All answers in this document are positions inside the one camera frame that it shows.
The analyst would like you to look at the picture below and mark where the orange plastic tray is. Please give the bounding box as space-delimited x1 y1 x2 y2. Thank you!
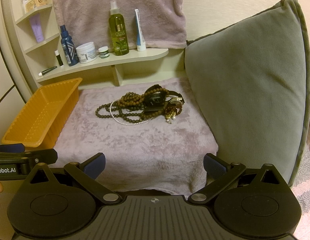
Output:
2 77 82 150

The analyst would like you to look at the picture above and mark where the amber pearl bead bracelet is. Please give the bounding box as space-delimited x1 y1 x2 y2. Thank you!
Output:
164 102 183 124

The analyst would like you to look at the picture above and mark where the white pearl chain necklace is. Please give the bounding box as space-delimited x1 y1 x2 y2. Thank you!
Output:
109 100 152 126

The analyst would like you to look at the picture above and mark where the black strap wristwatch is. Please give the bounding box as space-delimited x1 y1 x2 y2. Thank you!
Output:
143 84 168 107

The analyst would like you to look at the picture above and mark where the mauve fleece mat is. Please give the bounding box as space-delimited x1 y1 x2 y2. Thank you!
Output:
54 77 218 196

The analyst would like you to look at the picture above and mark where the black white-capped tube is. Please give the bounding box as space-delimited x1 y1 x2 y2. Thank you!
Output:
38 66 58 77

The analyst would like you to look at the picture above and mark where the grey velvet pillow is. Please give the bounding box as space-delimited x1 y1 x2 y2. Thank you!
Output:
184 0 310 185

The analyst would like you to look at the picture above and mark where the dark blue spray bottle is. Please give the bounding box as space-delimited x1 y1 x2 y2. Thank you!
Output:
60 25 79 66

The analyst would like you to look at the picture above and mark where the white cream jar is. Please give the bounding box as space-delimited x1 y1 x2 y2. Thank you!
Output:
76 42 97 64

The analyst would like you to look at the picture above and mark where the small green label jar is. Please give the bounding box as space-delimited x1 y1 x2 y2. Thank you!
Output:
98 46 110 59

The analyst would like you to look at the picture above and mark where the lilac cosmetic tube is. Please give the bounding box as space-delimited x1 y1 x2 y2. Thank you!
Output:
29 14 44 43

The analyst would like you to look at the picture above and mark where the cream corner shelf unit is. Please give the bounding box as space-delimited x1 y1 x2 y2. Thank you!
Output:
9 0 185 88

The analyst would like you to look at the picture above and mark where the blue white cream tube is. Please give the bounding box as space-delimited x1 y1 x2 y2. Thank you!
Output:
134 9 146 52

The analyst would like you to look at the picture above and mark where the green olive spray bottle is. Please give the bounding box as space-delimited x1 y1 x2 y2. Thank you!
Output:
109 0 129 56

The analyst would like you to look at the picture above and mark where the tan cardboard box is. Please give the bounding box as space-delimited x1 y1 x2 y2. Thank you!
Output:
26 0 49 12

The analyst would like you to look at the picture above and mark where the mauve towel on headboard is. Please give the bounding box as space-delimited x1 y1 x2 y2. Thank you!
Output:
52 0 186 49

